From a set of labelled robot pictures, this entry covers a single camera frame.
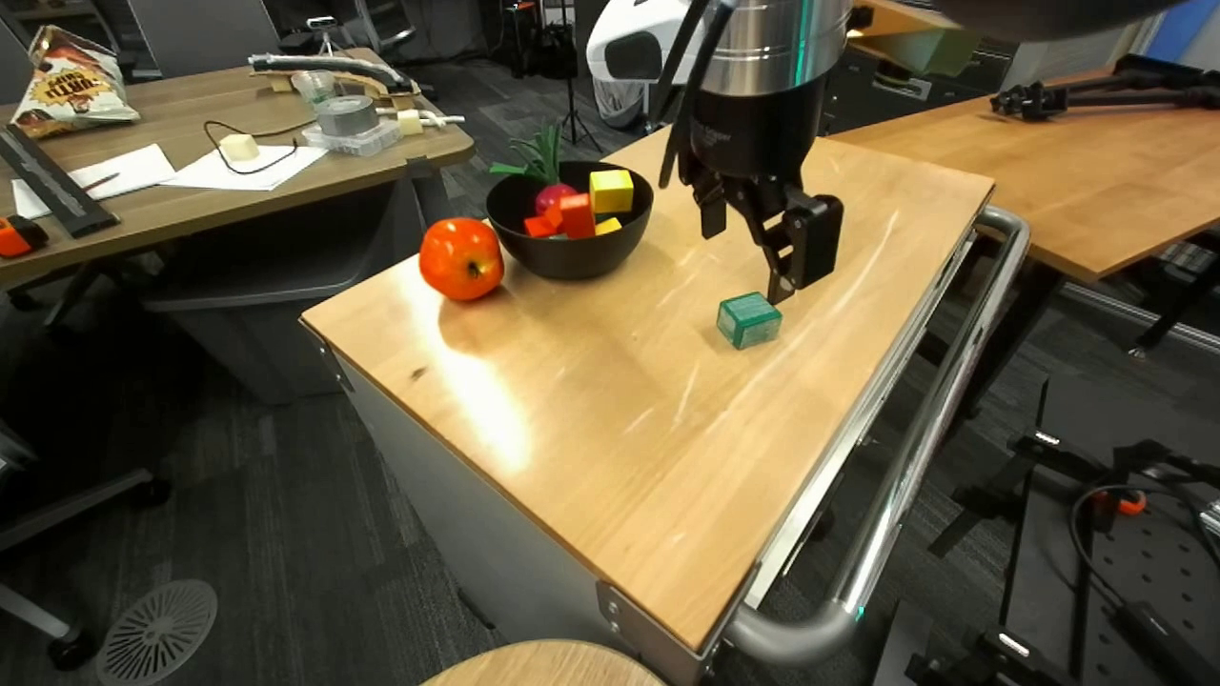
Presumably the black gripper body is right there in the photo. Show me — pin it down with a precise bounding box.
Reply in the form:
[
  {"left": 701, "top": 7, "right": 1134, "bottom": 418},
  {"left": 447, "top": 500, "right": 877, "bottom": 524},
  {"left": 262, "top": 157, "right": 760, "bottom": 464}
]
[{"left": 670, "top": 87, "right": 824, "bottom": 212}]

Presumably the green cube block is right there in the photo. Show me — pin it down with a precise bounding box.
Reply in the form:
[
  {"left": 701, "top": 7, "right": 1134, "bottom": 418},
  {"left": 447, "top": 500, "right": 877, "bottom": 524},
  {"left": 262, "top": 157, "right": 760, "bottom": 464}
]
[{"left": 712, "top": 289, "right": 785, "bottom": 355}]

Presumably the black bowl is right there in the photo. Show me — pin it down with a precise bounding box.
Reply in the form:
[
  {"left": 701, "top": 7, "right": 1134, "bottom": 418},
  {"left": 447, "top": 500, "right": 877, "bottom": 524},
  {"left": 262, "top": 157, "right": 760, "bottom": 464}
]
[{"left": 485, "top": 160, "right": 657, "bottom": 287}]

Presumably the magenta toy radish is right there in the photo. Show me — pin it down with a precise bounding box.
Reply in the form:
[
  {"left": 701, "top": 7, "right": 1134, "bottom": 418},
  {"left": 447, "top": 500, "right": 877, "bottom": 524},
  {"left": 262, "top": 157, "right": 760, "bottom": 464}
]
[{"left": 492, "top": 122, "right": 588, "bottom": 216}]

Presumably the black tripod stand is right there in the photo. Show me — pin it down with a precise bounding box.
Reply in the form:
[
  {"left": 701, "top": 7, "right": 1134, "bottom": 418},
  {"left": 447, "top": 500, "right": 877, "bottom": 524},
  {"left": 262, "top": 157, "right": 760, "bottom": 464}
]
[{"left": 546, "top": 68, "right": 616, "bottom": 160}]

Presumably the black drawer cabinet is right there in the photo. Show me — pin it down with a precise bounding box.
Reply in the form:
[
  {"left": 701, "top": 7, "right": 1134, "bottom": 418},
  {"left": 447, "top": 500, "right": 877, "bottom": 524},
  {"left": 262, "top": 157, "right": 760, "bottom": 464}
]
[{"left": 834, "top": 52, "right": 1021, "bottom": 131}]

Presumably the black folded tripod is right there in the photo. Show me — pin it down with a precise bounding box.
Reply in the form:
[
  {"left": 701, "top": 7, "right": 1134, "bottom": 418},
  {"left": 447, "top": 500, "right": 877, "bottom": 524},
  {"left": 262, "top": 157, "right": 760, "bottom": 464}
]
[{"left": 987, "top": 50, "right": 1220, "bottom": 125}]

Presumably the small white desk gadget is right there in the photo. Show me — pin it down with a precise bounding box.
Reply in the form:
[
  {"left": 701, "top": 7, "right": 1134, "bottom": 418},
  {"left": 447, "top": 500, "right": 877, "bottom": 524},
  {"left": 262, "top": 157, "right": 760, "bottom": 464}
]
[{"left": 379, "top": 107, "right": 469, "bottom": 136}]

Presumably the large wooden table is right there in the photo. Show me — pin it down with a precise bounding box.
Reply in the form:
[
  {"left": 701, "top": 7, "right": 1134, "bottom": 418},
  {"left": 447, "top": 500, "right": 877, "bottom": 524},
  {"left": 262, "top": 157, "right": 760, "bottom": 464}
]
[{"left": 824, "top": 68, "right": 1220, "bottom": 287}]

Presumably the grey plastic crate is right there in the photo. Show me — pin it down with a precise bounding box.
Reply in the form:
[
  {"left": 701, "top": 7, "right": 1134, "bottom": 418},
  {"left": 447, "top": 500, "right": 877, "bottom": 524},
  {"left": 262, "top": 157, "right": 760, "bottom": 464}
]
[{"left": 1003, "top": 24, "right": 1167, "bottom": 90}]

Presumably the clear plastic container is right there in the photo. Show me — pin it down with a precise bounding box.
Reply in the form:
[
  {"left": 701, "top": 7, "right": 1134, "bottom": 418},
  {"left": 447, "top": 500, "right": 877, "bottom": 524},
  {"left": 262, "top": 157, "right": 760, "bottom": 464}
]
[{"left": 308, "top": 90, "right": 387, "bottom": 160}]

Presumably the grey metal tool cart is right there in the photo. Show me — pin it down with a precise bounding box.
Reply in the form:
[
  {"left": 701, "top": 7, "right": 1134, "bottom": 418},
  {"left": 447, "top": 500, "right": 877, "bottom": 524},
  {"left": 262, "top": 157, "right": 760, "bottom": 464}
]
[{"left": 316, "top": 205, "right": 1036, "bottom": 686}]

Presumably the curved headband device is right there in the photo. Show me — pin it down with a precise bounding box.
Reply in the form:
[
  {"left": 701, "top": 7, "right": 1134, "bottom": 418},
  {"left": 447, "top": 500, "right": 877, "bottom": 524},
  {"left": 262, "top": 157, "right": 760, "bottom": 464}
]
[{"left": 243, "top": 50, "right": 422, "bottom": 101}]

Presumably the orange clamp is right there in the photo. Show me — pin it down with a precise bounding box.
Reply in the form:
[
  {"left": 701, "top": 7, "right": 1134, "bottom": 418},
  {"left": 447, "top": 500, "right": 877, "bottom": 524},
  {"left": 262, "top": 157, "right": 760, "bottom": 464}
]
[{"left": 1087, "top": 483, "right": 1157, "bottom": 525}]

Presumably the blue panel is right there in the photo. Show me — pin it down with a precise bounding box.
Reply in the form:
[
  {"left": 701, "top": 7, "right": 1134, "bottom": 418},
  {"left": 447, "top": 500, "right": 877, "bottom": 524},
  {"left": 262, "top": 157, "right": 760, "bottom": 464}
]
[{"left": 1148, "top": 0, "right": 1220, "bottom": 73}]

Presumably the white paper sheet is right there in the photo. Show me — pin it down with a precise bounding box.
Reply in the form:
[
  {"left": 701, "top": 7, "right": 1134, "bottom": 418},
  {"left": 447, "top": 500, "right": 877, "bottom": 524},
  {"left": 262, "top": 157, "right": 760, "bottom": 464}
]
[
  {"left": 161, "top": 141, "right": 333, "bottom": 198},
  {"left": 7, "top": 141, "right": 178, "bottom": 221}
]

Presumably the black perforated breadboard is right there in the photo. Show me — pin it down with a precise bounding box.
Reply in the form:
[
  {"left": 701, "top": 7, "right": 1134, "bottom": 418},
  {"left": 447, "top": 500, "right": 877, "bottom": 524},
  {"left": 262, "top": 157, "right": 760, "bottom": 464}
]
[{"left": 1003, "top": 488, "right": 1220, "bottom": 686}]

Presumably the white round puck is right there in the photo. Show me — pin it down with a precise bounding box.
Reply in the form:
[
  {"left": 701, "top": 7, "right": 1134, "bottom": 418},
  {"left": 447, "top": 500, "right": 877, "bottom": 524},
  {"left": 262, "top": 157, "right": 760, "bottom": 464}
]
[{"left": 219, "top": 131, "right": 262, "bottom": 168}]

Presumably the round wooden stool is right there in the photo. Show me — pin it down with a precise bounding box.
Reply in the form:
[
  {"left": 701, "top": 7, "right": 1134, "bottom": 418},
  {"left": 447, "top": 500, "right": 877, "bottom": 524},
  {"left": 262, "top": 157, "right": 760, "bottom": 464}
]
[{"left": 422, "top": 642, "right": 668, "bottom": 686}]

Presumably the wooden office desk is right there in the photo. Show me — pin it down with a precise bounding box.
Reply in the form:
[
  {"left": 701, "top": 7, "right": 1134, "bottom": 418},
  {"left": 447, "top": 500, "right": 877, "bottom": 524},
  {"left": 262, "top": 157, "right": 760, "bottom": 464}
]
[{"left": 0, "top": 63, "right": 477, "bottom": 298}]

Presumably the grey mesh office chair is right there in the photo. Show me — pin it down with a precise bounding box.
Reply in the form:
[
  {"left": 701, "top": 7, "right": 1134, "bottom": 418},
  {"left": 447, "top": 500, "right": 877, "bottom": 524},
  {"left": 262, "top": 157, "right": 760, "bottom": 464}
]
[{"left": 126, "top": 0, "right": 286, "bottom": 73}]

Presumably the chips bag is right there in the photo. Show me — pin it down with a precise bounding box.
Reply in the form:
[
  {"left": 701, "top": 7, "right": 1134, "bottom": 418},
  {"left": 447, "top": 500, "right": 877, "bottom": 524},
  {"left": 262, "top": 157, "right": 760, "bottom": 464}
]
[{"left": 7, "top": 26, "right": 147, "bottom": 131}]

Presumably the long black bar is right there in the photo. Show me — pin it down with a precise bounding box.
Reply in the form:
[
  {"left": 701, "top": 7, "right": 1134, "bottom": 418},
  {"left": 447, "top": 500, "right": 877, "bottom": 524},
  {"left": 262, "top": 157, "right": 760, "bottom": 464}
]
[{"left": 0, "top": 125, "right": 122, "bottom": 245}]

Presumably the office chair base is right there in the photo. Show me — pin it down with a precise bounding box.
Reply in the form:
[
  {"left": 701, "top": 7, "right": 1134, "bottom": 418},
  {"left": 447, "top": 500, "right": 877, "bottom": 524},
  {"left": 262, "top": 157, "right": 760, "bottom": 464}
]
[{"left": 0, "top": 298, "right": 175, "bottom": 674}]

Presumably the small orange object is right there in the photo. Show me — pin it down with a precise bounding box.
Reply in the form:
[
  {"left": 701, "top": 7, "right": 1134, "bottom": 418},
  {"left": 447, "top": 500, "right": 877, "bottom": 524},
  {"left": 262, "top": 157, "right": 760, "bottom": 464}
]
[{"left": 0, "top": 216, "right": 55, "bottom": 263}]

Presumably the round white floor grille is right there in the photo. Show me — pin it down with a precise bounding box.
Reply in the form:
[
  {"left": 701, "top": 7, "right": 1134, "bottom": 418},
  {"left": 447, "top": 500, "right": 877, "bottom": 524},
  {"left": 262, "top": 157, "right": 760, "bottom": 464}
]
[{"left": 91, "top": 580, "right": 223, "bottom": 686}]

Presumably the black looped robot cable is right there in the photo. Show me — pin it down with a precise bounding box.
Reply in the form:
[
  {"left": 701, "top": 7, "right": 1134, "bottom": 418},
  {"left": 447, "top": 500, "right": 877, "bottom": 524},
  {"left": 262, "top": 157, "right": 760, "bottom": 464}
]
[{"left": 649, "top": 0, "right": 743, "bottom": 196}]

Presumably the chrome cart handle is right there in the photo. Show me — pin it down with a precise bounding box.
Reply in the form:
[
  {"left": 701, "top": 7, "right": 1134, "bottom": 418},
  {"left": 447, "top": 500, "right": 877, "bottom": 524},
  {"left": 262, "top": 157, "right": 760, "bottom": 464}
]
[{"left": 726, "top": 205, "right": 1036, "bottom": 674}]

